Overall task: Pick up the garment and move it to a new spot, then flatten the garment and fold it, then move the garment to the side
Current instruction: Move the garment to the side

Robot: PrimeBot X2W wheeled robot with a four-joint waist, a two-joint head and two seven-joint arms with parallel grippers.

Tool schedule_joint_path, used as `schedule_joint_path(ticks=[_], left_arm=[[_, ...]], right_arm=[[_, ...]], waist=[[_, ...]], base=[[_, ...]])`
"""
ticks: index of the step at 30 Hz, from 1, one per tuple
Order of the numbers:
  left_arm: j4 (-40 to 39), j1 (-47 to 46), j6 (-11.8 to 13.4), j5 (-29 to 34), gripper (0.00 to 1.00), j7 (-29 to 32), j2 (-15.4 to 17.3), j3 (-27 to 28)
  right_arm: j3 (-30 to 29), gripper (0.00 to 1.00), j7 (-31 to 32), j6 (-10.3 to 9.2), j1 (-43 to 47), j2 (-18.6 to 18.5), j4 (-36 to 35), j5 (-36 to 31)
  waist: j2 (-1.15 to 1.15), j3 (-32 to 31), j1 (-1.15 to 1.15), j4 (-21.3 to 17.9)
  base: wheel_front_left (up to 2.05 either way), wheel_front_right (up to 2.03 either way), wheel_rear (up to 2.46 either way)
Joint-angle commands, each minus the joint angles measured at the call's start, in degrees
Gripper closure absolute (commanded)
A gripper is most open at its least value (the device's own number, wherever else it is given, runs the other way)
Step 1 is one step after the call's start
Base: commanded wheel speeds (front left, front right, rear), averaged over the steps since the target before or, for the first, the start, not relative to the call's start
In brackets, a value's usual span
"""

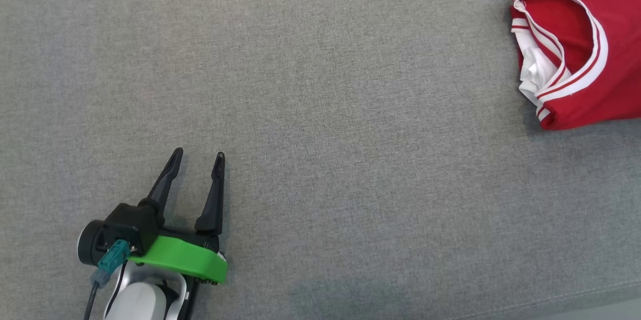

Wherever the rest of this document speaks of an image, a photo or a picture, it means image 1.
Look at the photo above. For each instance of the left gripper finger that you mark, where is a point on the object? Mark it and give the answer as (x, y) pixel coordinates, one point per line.
(165, 185)
(214, 200)

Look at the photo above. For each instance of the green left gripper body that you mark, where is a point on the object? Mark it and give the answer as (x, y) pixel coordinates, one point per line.
(185, 260)

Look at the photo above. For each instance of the red white jersey shirt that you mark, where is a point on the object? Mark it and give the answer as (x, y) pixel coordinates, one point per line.
(601, 99)

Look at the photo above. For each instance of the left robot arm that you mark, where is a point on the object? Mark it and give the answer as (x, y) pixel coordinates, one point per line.
(140, 300)

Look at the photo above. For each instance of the grey fabric sofa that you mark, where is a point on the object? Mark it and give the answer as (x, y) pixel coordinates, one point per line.
(350, 160)

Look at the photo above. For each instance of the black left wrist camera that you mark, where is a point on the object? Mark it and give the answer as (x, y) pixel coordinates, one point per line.
(132, 222)

